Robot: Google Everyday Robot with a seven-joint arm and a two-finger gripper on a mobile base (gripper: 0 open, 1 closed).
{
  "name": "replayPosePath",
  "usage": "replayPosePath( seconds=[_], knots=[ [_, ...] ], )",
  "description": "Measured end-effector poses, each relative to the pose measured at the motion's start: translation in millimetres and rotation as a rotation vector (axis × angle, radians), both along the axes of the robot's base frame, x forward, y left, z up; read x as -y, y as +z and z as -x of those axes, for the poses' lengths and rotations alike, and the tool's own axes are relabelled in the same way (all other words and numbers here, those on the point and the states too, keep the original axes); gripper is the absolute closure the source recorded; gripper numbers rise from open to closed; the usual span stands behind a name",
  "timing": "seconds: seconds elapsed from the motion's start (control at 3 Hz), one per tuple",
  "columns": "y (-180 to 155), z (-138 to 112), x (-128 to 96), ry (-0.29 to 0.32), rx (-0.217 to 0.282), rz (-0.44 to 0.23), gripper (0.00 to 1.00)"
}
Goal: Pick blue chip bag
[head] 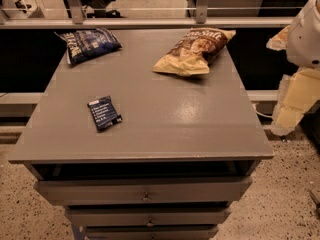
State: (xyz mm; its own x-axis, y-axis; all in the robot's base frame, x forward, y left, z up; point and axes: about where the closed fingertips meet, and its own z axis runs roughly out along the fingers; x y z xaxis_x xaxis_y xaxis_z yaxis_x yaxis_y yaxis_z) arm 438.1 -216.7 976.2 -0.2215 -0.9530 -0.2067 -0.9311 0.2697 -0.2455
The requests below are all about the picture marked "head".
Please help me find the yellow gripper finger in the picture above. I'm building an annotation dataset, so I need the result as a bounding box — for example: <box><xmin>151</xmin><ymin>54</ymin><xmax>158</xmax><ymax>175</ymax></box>
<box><xmin>266</xmin><ymin>26</ymin><xmax>290</xmax><ymax>51</ymax></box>

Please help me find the blue chip bag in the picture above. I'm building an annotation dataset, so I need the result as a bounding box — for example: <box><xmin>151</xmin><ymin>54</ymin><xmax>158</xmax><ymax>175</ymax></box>
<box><xmin>58</xmin><ymin>27</ymin><xmax>122</xmax><ymax>65</ymax></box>

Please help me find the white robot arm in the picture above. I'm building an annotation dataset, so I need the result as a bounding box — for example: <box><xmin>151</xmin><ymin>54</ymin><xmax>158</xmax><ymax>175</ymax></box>
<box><xmin>266</xmin><ymin>0</ymin><xmax>320</xmax><ymax>136</ymax></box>

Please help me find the yellow brown chip bag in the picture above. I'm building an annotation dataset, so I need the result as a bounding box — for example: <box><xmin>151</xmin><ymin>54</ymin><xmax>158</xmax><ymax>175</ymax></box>
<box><xmin>153</xmin><ymin>28</ymin><xmax>236</xmax><ymax>77</ymax></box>

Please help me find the grey drawer cabinet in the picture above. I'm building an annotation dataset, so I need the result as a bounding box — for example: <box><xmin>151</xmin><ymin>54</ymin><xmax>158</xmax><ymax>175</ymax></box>
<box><xmin>8</xmin><ymin>28</ymin><xmax>275</xmax><ymax>240</ymax></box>

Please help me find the top grey drawer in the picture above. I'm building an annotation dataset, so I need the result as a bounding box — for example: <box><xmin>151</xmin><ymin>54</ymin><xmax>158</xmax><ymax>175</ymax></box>
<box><xmin>34</xmin><ymin>176</ymin><xmax>252</xmax><ymax>206</ymax></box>

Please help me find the grey drawer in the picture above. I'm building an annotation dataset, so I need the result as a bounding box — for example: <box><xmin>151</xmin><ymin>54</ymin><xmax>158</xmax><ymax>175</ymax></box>
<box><xmin>65</xmin><ymin>207</ymin><xmax>231</xmax><ymax>227</ymax></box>
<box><xmin>85</xmin><ymin>225</ymin><xmax>218</xmax><ymax>240</ymax></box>
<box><xmin>34</xmin><ymin>176</ymin><xmax>252</xmax><ymax>206</ymax></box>

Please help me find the small dark blue snack packet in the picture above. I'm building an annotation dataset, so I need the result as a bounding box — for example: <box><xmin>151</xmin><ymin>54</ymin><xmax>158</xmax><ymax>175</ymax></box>
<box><xmin>87</xmin><ymin>96</ymin><xmax>122</xmax><ymax>131</ymax></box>

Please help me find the bottom grey drawer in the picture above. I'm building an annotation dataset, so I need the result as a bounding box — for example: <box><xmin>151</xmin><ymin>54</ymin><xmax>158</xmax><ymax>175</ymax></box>
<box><xmin>85</xmin><ymin>225</ymin><xmax>218</xmax><ymax>240</ymax></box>

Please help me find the middle grey drawer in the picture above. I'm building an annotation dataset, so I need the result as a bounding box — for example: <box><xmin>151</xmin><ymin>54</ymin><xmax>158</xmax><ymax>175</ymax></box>
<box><xmin>65</xmin><ymin>207</ymin><xmax>231</xmax><ymax>227</ymax></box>

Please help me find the metal railing with glass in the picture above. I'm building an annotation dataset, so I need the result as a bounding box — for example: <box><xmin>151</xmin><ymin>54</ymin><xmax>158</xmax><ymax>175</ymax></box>
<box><xmin>1</xmin><ymin>0</ymin><xmax>292</xmax><ymax>29</ymax></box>

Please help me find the white cable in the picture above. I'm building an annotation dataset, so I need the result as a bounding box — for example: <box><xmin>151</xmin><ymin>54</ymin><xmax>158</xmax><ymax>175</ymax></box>
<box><xmin>253</xmin><ymin>104</ymin><xmax>274</xmax><ymax>120</ymax></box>

